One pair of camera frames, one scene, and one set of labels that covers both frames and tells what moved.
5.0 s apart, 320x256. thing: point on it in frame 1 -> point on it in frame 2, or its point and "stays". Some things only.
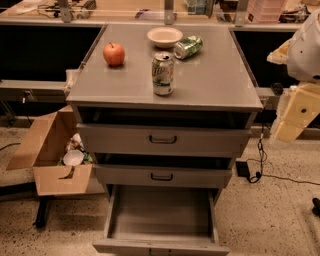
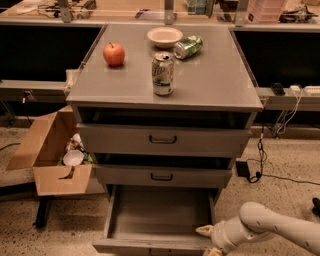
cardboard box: x=41 y=151 stays
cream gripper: x=306 y=56 -> x=219 y=234
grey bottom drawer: x=161 y=220 stays
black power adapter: x=242 y=168 stays
